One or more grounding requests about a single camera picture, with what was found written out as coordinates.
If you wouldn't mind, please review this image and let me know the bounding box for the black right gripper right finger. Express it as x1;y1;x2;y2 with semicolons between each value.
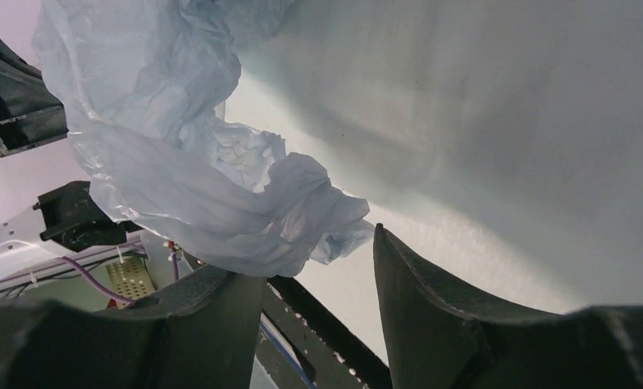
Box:
373;224;643;388

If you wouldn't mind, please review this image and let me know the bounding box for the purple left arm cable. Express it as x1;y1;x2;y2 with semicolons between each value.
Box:
60;242;180;307

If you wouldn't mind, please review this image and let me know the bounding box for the light blue plastic trash bag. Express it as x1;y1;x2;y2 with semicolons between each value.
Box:
32;1;373;277

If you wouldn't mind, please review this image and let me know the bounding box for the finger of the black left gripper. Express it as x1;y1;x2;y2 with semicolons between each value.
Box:
0;39;68;158

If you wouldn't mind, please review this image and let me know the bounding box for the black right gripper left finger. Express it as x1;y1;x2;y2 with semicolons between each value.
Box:
0;266;266;388

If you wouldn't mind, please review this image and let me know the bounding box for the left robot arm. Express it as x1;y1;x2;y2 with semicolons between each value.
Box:
0;39;140;282

